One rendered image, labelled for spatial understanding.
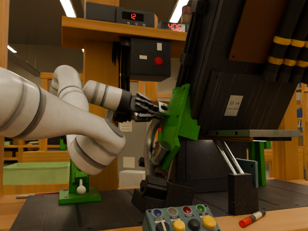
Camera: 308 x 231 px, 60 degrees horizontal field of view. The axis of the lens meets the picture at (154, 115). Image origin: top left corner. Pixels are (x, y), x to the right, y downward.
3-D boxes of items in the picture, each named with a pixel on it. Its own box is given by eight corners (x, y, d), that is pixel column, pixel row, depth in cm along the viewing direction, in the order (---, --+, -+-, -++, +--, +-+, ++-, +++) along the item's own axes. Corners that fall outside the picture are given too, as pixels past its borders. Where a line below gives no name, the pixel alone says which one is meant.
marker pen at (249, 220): (260, 214, 72) (260, 208, 73) (266, 216, 71) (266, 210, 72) (238, 227, 63) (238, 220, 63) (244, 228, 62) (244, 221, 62)
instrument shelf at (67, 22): (267, 51, 123) (266, 42, 124) (61, 26, 95) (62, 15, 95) (234, 64, 147) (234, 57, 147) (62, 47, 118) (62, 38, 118)
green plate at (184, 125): (195, 157, 80) (210, 91, 83) (171, 150, 78) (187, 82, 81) (179, 154, 91) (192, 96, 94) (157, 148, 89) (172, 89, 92)
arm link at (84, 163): (72, 118, 77) (92, 97, 76) (101, 184, 58) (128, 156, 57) (45, 102, 70) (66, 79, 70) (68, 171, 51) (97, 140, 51)
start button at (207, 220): (217, 228, 57) (219, 225, 56) (205, 230, 56) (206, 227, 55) (211, 217, 59) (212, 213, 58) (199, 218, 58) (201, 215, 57)
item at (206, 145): (248, 189, 105) (246, 103, 107) (178, 195, 95) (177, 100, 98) (222, 181, 122) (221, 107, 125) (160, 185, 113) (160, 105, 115)
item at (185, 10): (193, 14, 128) (193, 5, 128) (184, 13, 127) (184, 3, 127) (189, 19, 133) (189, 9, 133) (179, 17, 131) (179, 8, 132)
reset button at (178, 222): (185, 232, 54) (187, 228, 54) (175, 233, 54) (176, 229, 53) (181, 222, 56) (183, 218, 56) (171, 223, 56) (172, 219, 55)
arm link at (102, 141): (137, 146, 58) (42, 100, 37) (107, 177, 59) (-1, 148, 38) (117, 121, 63) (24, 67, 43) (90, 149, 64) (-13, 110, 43)
